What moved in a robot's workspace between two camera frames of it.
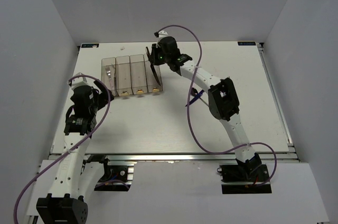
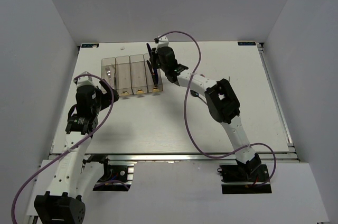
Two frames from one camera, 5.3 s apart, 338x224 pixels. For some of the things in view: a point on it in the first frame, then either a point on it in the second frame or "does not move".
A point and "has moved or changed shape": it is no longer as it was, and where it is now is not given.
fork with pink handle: x=108 y=71 does not move
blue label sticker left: x=90 y=45 does not move
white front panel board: x=190 y=192 does not move
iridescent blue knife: x=198 y=95 has moved or changed shape
